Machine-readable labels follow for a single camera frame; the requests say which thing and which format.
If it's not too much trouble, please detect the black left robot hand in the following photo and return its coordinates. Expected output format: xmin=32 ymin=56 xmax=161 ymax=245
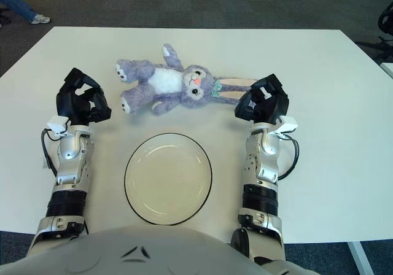
xmin=55 ymin=68 xmax=112 ymax=125

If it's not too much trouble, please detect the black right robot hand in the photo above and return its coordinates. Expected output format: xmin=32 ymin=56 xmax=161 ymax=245
xmin=234 ymin=74 xmax=290 ymax=125

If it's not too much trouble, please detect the purple plush bunny doll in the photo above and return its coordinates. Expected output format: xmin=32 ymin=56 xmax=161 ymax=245
xmin=115 ymin=43 xmax=259 ymax=116

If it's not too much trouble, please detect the white plate with black rim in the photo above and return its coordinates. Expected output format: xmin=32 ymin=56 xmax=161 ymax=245
xmin=123 ymin=133 xmax=213 ymax=227

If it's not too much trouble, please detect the white grey sneaker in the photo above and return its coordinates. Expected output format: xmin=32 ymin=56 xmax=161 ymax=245
xmin=30 ymin=14 xmax=51 ymax=25

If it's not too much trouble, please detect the blue jeans person leg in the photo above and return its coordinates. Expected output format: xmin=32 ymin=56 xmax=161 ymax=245
xmin=0 ymin=0 xmax=37 ymax=23

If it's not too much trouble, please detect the white neighbouring table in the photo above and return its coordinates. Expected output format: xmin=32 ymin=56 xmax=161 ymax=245
xmin=379 ymin=60 xmax=393 ymax=79

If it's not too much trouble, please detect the grey robot torso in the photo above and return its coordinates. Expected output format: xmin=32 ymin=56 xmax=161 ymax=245
xmin=0 ymin=224 xmax=308 ymax=275

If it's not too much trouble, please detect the white table leg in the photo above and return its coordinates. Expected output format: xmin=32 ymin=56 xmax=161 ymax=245
xmin=348 ymin=242 xmax=368 ymax=275

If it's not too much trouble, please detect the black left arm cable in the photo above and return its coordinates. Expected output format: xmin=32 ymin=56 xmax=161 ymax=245
xmin=41 ymin=128 xmax=59 ymax=177

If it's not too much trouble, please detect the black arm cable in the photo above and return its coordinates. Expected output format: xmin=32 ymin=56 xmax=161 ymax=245
xmin=41 ymin=128 xmax=59 ymax=177
xmin=278 ymin=133 xmax=300 ymax=182

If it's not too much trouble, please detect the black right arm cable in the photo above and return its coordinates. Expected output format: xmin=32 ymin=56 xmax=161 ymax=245
xmin=278 ymin=133 xmax=300 ymax=182

